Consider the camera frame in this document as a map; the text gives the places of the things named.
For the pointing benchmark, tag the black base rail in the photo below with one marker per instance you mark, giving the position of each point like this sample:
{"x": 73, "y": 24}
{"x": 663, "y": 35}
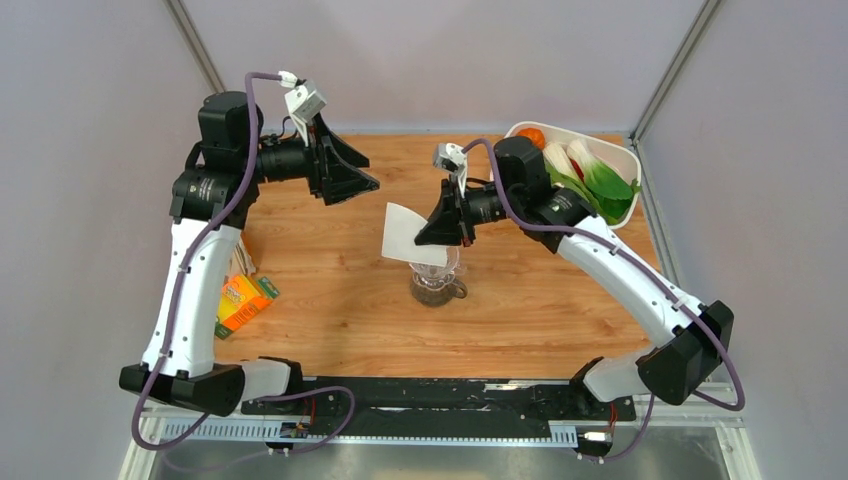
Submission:
{"x": 443, "y": 408}

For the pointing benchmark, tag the stack of paper filters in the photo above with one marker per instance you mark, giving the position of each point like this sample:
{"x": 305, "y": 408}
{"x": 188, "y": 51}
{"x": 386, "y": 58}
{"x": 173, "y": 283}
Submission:
{"x": 241, "y": 260}

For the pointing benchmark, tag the white paper coffee filter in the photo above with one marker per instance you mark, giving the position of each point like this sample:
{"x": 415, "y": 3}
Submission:
{"x": 401, "y": 225}

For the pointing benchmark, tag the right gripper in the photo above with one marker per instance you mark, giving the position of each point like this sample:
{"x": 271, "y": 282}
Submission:
{"x": 448, "y": 225}

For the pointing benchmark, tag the white vegetable tray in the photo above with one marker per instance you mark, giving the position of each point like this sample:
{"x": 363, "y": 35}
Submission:
{"x": 618, "y": 158}

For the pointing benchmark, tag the green toy bok choy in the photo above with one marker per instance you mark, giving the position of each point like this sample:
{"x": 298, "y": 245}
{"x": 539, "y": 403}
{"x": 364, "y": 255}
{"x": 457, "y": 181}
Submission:
{"x": 614, "y": 195}

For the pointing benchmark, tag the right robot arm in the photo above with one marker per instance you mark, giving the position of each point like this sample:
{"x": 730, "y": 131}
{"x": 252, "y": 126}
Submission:
{"x": 689, "y": 339}

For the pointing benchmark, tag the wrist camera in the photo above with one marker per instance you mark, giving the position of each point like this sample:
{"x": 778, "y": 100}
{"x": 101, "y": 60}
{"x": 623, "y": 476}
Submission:
{"x": 450, "y": 158}
{"x": 303, "y": 101}

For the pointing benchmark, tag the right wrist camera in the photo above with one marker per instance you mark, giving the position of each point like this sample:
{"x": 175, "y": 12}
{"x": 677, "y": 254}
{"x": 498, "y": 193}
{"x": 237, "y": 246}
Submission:
{"x": 450, "y": 158}

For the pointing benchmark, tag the orange toy pumpkin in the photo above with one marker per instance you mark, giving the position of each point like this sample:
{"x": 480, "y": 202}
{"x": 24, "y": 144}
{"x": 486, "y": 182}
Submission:
{"x": 534, "y": 135}

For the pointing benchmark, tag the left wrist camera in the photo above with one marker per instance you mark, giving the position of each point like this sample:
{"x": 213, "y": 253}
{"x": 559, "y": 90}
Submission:
{"x": 303, "y": 101}

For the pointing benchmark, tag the glass coffee server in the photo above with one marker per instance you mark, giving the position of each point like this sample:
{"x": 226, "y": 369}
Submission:
{"x": 436, "y": 292}

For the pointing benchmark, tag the clear glass dripper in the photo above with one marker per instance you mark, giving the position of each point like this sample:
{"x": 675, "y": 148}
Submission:
{"x": 444, "y": 272}

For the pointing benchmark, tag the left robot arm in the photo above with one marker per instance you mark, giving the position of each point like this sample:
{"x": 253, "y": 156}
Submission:
{"x": 209, "y": 209}

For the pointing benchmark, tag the green toy leek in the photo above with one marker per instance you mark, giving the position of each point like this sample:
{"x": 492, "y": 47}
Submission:
{"x": 561, "y": 170}

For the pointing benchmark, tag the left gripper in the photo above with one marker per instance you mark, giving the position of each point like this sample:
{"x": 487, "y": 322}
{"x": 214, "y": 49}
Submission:
{"x": 338, "y": 182}

